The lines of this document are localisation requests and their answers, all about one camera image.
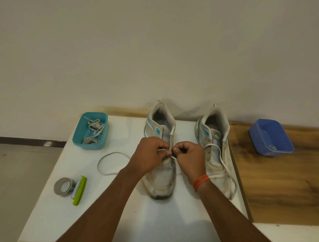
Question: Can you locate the orange thread wristband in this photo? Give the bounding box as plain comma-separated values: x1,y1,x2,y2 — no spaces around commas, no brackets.
193,175,210,192

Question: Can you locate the person's right hand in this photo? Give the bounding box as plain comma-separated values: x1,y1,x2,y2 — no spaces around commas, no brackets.
172,141,207,186

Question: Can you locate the person's left forearm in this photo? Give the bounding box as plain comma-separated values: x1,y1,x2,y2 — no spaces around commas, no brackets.
56,169,141,242

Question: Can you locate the green utility cutter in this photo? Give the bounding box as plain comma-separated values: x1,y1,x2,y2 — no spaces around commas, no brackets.
71,176,87,206

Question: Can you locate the teal plastic container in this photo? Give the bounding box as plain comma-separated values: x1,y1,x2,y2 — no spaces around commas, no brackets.
72,112,109,151

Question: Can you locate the grey tape roll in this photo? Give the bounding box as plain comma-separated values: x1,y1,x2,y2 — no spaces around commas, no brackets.
53,178,76,197

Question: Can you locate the person's left hand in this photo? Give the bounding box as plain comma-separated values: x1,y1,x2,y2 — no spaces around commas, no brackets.
126,136,172,178

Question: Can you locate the worn white sneaker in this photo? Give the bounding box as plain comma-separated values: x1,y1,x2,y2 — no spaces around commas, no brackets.
195,104,237,201
142,100,177,200

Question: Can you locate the blue plastic container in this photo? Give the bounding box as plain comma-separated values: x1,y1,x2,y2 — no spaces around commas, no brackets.
249,118,295,157

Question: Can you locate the person's right forearm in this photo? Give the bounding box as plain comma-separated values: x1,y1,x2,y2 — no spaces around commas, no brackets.
197,182,271,242

